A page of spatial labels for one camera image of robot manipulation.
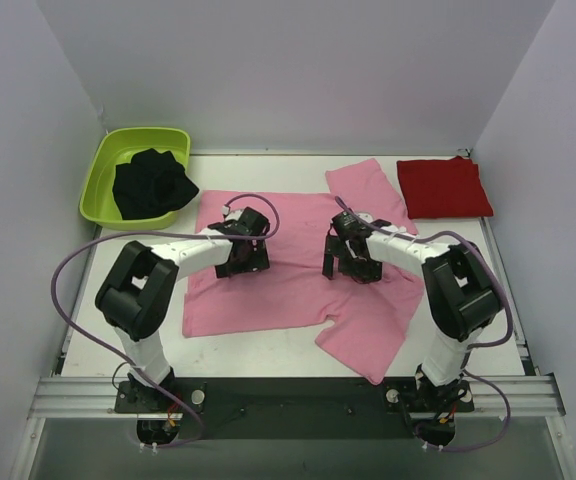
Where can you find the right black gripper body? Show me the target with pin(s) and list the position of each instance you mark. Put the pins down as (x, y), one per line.
(350, 270)

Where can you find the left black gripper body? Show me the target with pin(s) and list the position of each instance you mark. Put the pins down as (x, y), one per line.
(241, 265)

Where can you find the pink t shirt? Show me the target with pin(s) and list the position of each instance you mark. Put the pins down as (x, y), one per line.
(370, 321)

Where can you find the red t shirt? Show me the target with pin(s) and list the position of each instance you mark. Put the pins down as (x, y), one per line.
(438, 189)

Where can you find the green plastic basin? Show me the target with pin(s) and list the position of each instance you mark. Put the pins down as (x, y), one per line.
(97, 202)

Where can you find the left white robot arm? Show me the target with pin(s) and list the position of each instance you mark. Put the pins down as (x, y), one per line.
(136, 294)

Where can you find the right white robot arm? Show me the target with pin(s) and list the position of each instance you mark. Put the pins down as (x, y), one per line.
(463, 295)

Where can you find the black t shirt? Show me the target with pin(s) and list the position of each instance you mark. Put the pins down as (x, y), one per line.
(152, 184)

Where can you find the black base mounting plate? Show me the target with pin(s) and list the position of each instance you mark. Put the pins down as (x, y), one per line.
(291, 423)

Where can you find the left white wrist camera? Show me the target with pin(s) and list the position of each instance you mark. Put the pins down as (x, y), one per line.
(229, 213)

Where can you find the aluminium extrusion rail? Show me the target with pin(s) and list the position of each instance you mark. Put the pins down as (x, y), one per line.
(522, 396)

